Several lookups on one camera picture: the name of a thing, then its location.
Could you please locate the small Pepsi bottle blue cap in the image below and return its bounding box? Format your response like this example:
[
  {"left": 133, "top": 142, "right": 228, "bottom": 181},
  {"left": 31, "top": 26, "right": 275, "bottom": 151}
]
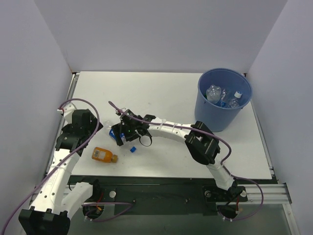
[{"left": 102, "top": 119, "right": 137, "bottom": 154}]

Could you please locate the large Pepsi bottle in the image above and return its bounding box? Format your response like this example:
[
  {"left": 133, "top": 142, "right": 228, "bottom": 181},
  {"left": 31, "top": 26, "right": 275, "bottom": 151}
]
[{"left": 206, "top": 85, "right": 222, "bottom": 104}]

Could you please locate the small blue label water bottle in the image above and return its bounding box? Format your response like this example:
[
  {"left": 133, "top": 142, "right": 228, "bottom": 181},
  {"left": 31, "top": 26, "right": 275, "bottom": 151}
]
[{"left": 216, "top": 100, "right": 227, "bottom": 108}]

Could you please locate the clear bottle white cap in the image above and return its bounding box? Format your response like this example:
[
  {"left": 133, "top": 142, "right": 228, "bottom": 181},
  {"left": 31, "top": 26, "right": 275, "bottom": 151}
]
[{"left": 226, "top": 91, "right": 242, "bottom": 109}]

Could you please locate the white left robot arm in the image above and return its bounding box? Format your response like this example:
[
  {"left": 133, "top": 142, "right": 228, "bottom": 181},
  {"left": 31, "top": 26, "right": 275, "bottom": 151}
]
[{"left": 19, "top": 107, "right": 103, "bottom": 235}]

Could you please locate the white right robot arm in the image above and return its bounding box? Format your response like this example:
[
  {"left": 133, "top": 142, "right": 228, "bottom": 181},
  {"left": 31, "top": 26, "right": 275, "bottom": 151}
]
[{"left": 111, "top": 109, "right": 237, "bottom": 200}]

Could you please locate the blue plastic bin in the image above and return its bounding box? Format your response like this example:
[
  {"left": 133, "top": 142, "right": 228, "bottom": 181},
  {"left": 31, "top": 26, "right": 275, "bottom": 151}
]
[{"left": 195, "top": 68, "right": 253, "bottom": 132}]

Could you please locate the orange juice bottle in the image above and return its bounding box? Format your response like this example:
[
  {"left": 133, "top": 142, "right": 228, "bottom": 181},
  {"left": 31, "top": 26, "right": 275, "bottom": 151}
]
[{"left": 91, "top": 147, "right": 118, "bottom": 163}]

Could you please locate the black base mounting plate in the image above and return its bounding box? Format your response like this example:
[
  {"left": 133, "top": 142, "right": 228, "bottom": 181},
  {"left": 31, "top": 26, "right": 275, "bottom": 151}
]
[{"left": 68, "top": 176, "right": 247, "bottom": 215}]

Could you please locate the black strap loop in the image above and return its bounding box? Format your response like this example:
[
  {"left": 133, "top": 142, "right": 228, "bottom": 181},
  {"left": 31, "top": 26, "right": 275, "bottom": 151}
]
[{"left": 138, "top": 136, "right": 153, "bottom": 147}]

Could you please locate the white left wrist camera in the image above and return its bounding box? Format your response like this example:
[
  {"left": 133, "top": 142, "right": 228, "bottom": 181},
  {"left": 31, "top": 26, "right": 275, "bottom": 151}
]
[{"left": 57, "top": 102, "right": 76, "bottom": 123}]

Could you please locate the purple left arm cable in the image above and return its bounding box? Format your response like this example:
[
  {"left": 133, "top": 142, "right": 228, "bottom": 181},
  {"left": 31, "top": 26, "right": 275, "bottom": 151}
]
[{"left": 0, "top": 98, "right": 136, "bottom": 235}]

